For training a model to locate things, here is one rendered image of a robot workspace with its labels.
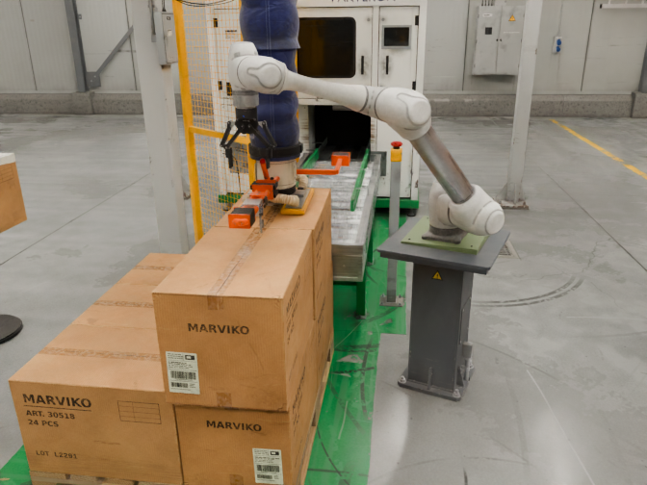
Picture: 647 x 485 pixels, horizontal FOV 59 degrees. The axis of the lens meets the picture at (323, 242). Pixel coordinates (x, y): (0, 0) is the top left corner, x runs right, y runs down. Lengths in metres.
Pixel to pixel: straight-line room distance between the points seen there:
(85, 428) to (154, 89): 2.24
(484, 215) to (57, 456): 1.86
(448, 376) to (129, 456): 1.48
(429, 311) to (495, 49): 9.12
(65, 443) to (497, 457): 1.68
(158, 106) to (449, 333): 2.26
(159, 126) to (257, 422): 2.34
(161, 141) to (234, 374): 2.30
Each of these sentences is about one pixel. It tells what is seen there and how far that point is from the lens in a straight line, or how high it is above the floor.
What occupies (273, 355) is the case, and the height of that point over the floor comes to 0.75.
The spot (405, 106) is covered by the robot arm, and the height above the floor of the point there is 1.42.
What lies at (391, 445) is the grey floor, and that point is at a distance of 2.61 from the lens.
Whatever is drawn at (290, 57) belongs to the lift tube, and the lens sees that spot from 2.37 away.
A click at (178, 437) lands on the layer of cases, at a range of 2.16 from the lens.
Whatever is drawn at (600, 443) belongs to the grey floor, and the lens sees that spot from 2.85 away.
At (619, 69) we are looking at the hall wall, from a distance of 12.39.
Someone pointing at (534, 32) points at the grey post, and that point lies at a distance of 5.71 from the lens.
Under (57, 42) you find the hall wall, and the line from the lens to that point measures 13.46.
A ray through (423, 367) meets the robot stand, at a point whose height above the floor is 0.12.
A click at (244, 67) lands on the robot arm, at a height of 1.56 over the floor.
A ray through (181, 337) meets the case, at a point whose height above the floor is 0.79.
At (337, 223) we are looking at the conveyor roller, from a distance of 3.49.
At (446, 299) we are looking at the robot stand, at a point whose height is 0.50.
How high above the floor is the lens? 1.68
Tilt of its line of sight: 21 degrees down
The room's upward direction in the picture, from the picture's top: 1 degrees counter-clockwise
